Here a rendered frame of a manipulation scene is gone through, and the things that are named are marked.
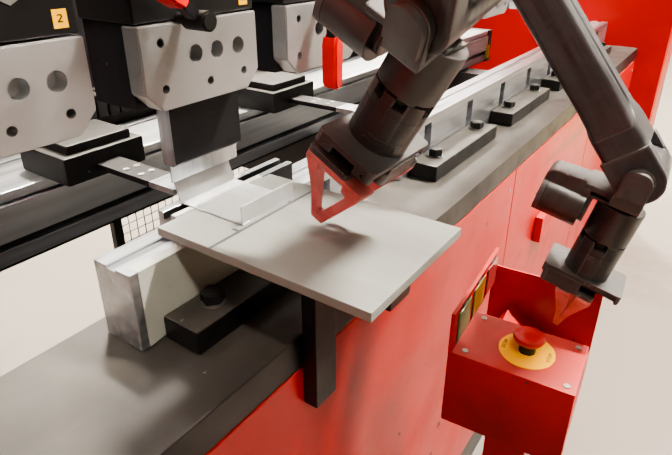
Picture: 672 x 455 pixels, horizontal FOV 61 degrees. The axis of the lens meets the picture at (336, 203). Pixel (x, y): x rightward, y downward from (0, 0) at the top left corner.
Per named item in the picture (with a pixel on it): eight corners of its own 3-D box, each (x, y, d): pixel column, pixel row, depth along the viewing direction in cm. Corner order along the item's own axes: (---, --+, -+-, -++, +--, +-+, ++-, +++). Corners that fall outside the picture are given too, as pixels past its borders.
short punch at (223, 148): (178, 185, 61) (167, 98, 57) (165, 181, 62) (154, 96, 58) (242, 158, 69) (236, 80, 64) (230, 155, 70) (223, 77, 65)
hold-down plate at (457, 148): (435, 182, 101) (436, 167, 100) (408, 176, 104) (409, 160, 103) (495, 138, 124) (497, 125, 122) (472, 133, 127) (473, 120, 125)
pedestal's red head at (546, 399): (558, 467, 72) (585, 356, 65) (440, 418, 80) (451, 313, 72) (584, 373, 88) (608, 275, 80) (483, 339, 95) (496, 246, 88)
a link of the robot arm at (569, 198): (660, 180, 63) (668, 153, 69) (560, 139, 67) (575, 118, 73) (611, 260, 69) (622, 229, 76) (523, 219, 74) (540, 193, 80)
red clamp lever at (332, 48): (338, 91, 69) (338, 7, 65) (311, 87, 71) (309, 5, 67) (346, 88, 70) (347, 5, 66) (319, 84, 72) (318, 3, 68)
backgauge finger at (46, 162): (145, 218, 64) (139, 177, 62) (23, 169, 78) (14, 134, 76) (221, 184, 73) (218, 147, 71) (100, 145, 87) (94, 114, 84)
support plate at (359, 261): (371, 323, 46) (371, 313, 46) (157, 235, 60) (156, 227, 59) (460, 236, 59) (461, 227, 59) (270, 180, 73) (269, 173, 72)
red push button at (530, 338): (538, 369, 72) (542, 346, 71) (506, 358, 74) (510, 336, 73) (544, 351, 75) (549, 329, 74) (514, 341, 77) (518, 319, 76)
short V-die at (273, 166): (179, 241, 63) (176, 216, 61) (161, 233, 64) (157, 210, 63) (292, 182, 77) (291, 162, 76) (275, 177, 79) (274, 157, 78)
